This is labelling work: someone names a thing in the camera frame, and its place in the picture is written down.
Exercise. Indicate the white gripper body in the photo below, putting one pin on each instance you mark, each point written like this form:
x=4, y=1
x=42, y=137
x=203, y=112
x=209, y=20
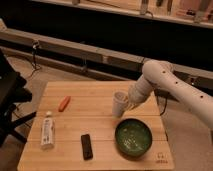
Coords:
x=134, y=100

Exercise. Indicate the white ceramic cup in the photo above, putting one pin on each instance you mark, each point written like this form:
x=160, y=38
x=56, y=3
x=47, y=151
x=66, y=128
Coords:
x=120, y=102

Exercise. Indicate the black chair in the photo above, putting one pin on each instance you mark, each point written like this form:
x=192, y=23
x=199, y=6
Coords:
x=12, y=91

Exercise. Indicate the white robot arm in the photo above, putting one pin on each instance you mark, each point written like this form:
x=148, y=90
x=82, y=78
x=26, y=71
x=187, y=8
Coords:
x=160, y=74

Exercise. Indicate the green ceramic bowl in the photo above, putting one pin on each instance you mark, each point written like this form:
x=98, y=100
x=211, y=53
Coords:
x=133, y=137

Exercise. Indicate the black remote control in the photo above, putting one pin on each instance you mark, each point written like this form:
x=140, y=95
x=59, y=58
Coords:
x=86, y=147

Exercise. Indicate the white tube with cap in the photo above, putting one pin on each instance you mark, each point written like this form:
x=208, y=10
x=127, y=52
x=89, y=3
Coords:
x=47, y=131

